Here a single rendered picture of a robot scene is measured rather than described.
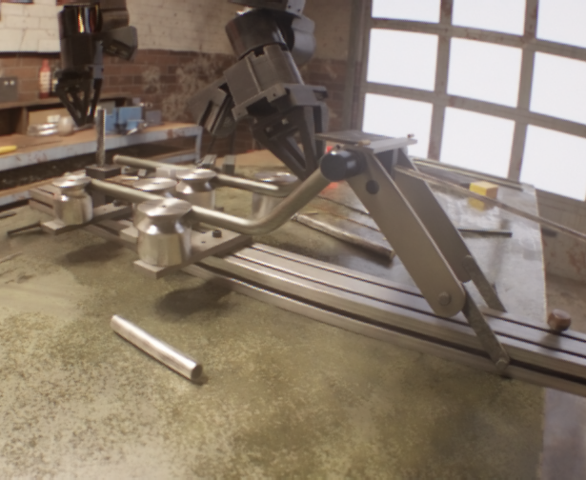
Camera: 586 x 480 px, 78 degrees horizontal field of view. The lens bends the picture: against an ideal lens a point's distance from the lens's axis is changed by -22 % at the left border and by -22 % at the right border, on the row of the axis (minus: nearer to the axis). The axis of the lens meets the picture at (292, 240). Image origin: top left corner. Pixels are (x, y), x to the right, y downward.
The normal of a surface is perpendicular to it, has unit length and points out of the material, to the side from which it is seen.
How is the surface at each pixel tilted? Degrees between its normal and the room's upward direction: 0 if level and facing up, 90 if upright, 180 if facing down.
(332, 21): 90
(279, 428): 0
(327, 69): 90
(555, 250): 90
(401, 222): 90
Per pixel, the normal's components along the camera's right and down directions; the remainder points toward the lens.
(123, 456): 0.08, -0.94
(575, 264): -0.50, 0.26
